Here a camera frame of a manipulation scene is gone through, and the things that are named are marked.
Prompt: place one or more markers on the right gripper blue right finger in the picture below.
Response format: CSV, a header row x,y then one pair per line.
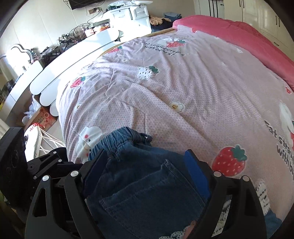
x,y
245,217

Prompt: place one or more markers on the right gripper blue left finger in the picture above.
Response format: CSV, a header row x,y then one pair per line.
x,y
59,209

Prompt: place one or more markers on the pink rolled quilt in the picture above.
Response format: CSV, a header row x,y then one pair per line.
x,y
245,36

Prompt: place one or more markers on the black wall television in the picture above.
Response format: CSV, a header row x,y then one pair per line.
x,y
74,4

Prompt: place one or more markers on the cream white wardrobe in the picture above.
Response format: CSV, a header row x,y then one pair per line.
x,y
257,14

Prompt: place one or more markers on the pink strawberry print bed sheet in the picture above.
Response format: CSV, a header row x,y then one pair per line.
x,y
190,89

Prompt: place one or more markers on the cardboard box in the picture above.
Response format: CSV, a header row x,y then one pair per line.
x,y
43,118

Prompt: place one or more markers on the blue folded clothes pile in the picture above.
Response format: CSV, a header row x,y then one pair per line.
x,y
172,16

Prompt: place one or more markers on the blue denim pants lace trim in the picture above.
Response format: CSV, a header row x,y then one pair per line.
x,y
144,191

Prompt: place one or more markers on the white desk top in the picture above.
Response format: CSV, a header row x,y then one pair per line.
x,y
44,81

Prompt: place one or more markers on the white drawer cabinet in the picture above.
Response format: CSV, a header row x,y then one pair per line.
x,y
130,21

